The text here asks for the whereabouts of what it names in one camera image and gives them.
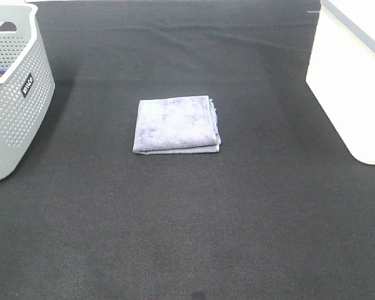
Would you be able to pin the black table mat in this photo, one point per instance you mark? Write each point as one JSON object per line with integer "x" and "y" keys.
{"x": 282, "y": 211}

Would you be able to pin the white storage box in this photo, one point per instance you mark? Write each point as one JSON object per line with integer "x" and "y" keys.
{"x": 341, "y": 72}

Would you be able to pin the grey perforated laundry basket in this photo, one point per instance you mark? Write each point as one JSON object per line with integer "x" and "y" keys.
{"x": 26, "y": 88}

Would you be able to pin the folded lavender towel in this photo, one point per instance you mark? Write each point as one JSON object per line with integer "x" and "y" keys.
{"x": 178, "y": 125}

